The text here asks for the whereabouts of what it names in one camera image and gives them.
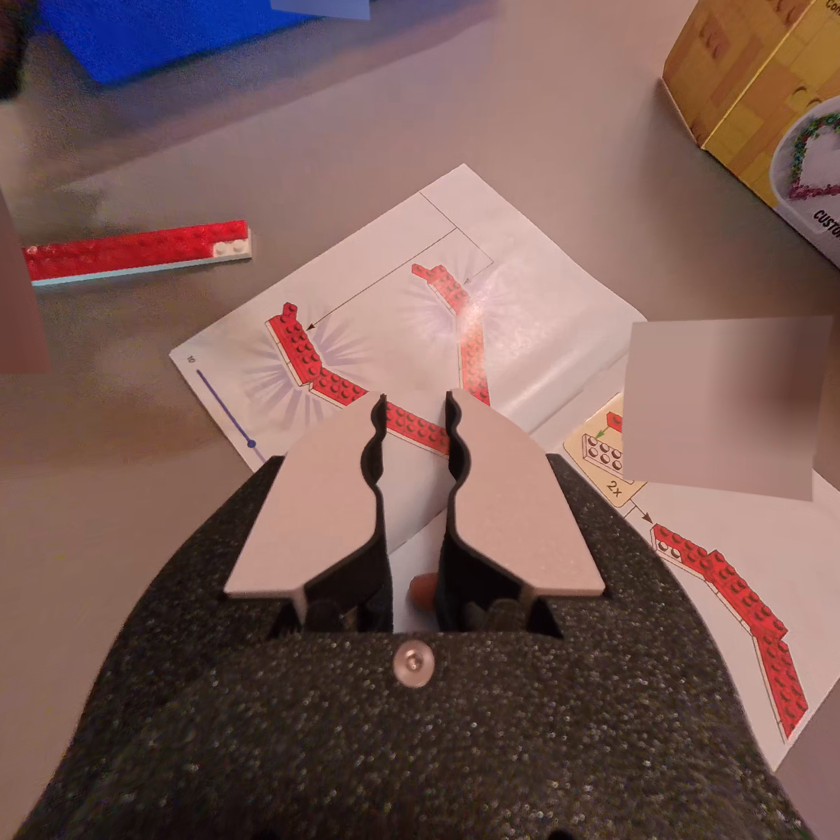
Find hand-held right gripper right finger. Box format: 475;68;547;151
445;387;607;599

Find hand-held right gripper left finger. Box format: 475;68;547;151
223;392;395;601

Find white instruction booklet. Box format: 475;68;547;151
169;164;840;772

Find red angled brick frame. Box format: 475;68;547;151
23;220;253;287

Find heart wreath set box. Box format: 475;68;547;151
661;0;840;270

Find blue bin with colourful bricks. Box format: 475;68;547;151
39;0;371;86

